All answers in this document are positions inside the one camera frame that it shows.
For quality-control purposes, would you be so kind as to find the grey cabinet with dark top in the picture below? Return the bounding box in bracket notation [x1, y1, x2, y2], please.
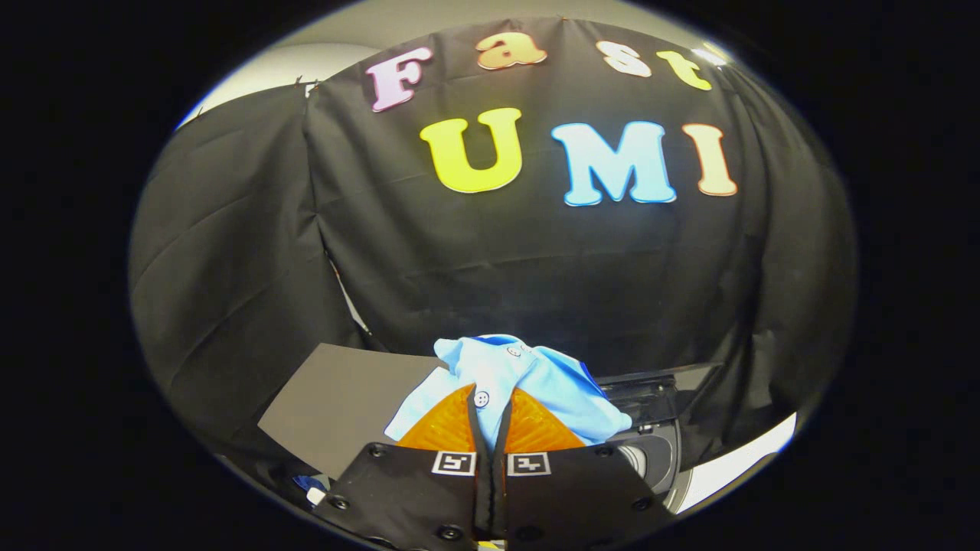
[257, 343, 454, 484]

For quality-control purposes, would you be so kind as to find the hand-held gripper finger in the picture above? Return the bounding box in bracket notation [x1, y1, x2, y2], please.
[312, 383, 492, 551]
[490, 385, 676, 551]

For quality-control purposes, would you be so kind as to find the small blue object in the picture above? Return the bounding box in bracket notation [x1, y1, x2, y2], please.
[293, 474, 332, 507]

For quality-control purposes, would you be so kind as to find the white board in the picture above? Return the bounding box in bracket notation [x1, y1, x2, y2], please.
[677, 413, 799, 514]

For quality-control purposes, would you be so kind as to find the black backdrop cloth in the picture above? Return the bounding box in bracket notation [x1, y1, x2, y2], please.
[129, 17, 858, 483]

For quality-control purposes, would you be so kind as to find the light blue polo shirt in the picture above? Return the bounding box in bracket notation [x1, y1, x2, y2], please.
[384, 334, 634, 452]

